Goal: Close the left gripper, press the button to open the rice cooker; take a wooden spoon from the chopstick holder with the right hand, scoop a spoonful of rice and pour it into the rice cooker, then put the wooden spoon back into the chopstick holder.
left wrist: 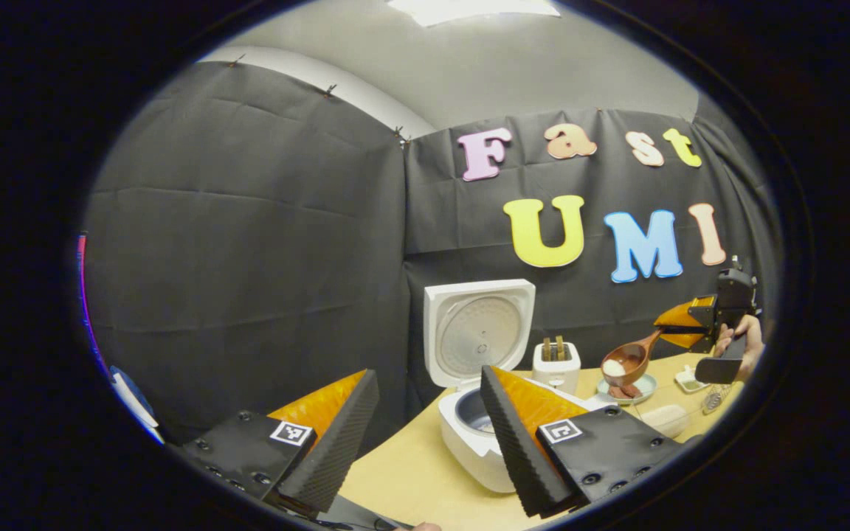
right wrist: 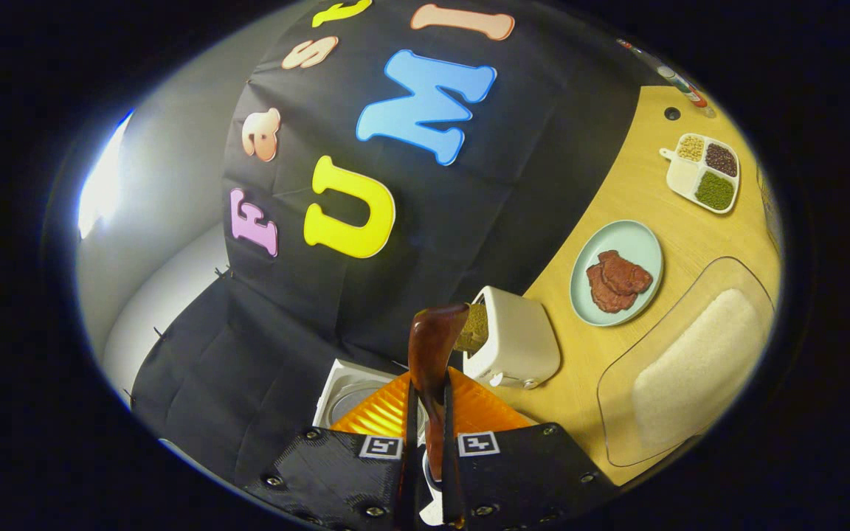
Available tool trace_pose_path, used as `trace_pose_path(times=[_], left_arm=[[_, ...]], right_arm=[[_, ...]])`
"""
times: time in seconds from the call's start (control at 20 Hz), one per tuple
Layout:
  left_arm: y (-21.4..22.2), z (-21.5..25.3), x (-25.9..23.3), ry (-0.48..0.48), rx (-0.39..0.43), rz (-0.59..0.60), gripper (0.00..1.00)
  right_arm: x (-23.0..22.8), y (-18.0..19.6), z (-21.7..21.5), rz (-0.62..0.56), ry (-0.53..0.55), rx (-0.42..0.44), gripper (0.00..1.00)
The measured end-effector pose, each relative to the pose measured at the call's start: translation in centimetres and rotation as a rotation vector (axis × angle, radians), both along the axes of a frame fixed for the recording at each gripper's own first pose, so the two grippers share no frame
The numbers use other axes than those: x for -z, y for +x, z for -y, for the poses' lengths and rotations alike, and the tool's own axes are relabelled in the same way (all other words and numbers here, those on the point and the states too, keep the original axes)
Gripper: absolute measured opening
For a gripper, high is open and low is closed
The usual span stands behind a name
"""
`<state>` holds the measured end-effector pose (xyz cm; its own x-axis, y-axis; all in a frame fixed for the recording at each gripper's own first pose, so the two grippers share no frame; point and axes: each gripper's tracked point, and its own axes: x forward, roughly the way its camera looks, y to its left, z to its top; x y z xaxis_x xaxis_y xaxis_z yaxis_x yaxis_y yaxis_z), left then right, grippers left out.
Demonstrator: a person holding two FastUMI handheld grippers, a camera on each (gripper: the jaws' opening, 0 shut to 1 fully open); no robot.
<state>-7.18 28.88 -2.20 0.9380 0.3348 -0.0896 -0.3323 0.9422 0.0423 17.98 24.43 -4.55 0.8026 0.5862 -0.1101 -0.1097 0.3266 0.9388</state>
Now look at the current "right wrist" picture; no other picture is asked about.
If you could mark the black backdrop cloth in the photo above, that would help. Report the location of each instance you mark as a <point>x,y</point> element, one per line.
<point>506,184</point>

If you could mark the white rice pile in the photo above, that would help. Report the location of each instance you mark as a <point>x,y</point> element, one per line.
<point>698,369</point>

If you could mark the green mung beans pile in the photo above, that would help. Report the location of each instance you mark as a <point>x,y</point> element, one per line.
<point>714,191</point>

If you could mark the brown wooden spoon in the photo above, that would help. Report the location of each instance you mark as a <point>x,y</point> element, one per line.
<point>431,354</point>

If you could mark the clear plastic water bottle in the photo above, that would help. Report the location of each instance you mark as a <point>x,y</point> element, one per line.
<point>679,80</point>

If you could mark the white divided dish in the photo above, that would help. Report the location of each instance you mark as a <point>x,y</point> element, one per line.
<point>683,177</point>

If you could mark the yellow soybeans pile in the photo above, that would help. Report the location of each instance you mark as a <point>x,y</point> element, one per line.
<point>690,147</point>

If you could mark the red meat slices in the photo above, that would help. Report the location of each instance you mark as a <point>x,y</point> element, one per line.
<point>617,280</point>

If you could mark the white rice cooker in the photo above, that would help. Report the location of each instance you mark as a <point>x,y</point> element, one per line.
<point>330,391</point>

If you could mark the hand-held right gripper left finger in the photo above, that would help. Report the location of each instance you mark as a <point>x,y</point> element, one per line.
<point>336,472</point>

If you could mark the brown toast slice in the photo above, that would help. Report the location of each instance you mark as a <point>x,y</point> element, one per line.
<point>474,328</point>

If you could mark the clear plastic rice tray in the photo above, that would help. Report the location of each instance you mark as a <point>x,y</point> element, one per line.
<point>617,413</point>

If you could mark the white toaster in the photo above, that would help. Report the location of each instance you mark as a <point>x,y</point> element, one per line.
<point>517,339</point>

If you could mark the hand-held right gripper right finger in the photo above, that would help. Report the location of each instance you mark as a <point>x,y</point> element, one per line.
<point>528,472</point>

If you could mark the dark red beans pile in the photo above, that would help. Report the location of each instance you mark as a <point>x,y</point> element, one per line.
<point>721,160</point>

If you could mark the light blue plate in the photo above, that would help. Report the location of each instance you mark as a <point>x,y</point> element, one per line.
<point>635,240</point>

